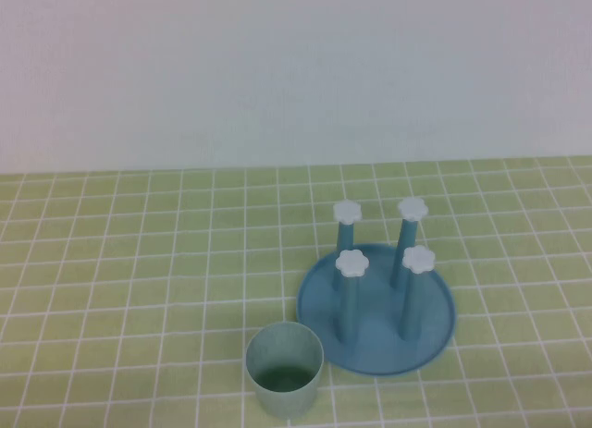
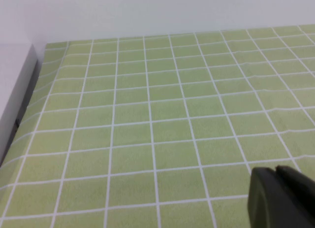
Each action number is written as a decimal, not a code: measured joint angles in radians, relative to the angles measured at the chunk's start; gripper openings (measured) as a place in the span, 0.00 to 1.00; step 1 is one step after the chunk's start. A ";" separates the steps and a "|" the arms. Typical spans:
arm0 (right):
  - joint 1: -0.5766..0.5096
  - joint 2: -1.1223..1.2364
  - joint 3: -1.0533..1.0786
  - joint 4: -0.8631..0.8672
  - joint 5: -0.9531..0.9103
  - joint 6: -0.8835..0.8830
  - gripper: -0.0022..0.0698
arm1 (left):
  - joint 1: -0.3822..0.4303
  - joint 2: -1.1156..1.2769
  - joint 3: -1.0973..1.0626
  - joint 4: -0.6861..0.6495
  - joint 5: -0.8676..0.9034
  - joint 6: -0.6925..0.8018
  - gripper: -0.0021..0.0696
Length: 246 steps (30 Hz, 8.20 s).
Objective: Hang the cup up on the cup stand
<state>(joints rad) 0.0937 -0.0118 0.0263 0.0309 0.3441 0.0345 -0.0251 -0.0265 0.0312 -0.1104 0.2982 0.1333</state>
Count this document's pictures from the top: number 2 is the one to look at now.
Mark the white side board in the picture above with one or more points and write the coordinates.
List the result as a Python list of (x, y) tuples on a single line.
[(12, 90)]

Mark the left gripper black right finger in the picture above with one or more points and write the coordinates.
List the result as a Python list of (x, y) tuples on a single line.
[(300, 183)]

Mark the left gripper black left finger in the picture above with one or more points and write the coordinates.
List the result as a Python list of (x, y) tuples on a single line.
[(263, 201)]

